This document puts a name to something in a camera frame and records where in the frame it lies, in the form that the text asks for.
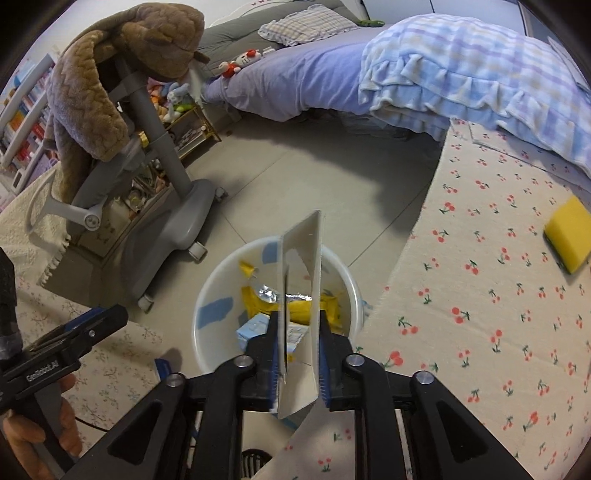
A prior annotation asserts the blue almond snack box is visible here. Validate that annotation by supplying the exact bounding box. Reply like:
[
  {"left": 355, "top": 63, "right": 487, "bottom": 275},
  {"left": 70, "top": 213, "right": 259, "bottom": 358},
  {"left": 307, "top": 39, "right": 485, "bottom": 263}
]
[{"left": 276, "top": 210, "right": 322, "bottom": 419}]

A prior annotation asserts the white plastic trash bin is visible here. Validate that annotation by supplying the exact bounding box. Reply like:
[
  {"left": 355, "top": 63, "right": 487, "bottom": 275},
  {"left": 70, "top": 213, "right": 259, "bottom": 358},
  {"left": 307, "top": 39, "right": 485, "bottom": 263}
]
[{"left": 192, "top": 236, "right": 366, "bottom": 373}]

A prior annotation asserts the person's left hand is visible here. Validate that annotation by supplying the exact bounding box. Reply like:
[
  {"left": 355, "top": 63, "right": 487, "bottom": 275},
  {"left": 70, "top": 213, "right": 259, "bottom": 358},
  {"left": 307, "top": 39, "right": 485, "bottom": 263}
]
[{"left": 2, "top": 398, "right": 82, "bottom": 480}]

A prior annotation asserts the black white small fan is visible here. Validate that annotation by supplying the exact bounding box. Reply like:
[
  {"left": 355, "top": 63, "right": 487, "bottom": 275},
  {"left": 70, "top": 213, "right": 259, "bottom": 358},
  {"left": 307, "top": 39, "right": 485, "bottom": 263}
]
[{"left": 240, "top": 448, "right": 273, "bottom": 479}]

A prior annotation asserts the grey rolling chair base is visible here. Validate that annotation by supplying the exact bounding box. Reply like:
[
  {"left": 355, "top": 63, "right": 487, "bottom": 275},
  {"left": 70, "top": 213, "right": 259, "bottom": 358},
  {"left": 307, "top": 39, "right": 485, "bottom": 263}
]
[{"left": 25, "top": 55, "right": 226, "bottom": 311}]

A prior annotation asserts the yellow wrapper in bin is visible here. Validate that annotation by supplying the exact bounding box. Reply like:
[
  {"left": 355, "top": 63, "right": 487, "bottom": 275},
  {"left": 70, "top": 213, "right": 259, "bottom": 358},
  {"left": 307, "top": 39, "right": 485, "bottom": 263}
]
[{"left": 238, "top": 260, "right": 344, "bottom": 332}]

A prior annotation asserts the cherry print table cloth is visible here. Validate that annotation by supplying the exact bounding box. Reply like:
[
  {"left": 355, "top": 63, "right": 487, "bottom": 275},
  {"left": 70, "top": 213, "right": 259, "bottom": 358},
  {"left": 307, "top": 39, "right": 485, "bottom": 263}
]
[{"left": 250, "top": 117, "right": 591, "bottom": 480}]

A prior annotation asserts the brown plush blanket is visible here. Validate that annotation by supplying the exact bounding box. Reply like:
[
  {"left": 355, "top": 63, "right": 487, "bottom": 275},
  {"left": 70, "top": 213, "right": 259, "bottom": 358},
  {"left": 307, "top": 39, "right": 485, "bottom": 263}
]
[{"left": 44, "top": 2, "right": 209, "bottom": 203}]

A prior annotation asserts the toy shelf rack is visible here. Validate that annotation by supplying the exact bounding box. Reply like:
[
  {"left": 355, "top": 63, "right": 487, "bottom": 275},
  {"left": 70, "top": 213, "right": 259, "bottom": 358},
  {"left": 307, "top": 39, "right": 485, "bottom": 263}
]
[{"left": 146, "top": 78, "right": 221, "bottom": 160}]

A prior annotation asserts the yellow sponge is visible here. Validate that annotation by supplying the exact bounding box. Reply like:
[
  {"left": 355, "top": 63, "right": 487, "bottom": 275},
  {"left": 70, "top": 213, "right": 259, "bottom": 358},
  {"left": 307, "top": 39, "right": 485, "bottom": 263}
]
[{"left": 544, "top": 195, "right": 590, "bottom": 274}]

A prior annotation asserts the red white plush toy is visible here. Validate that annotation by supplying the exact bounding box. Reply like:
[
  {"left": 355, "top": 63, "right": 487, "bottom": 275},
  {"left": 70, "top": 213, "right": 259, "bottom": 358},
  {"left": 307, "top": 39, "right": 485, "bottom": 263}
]
[{"left": 219, "top": 49, "right": 263, "bottom": 79}]

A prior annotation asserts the purple bed sheet mattress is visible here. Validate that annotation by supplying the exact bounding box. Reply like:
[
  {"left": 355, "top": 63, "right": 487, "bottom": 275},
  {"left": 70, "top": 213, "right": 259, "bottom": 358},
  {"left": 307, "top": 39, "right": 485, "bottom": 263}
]
[{"left": 202, "top": 28, "right": 382, "bottom": 122}]

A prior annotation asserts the blue checked ruffled blanket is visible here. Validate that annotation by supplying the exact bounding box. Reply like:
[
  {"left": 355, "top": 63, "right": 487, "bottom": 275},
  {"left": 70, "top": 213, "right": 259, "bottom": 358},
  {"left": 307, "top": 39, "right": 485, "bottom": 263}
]
[{"left": 358, "top": 14, "right": 590, "bottom": 172}]

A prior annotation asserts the checked pillow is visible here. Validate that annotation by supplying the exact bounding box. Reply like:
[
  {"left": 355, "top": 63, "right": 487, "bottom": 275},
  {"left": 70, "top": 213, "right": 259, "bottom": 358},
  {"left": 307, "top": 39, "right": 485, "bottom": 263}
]
[{"left": 257, "top": 4, "right": 359, "bottom": 47}]

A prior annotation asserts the black power cable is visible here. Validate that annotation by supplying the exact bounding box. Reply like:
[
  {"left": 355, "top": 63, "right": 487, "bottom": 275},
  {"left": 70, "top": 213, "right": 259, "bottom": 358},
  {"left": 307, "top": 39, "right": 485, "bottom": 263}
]
[{"left": 73, "top": 416, "right": 112, "bottom": 432}]

